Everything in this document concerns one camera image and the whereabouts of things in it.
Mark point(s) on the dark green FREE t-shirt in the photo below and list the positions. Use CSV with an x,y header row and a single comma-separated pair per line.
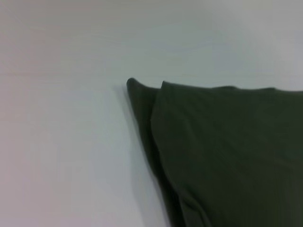
x,y
225,153

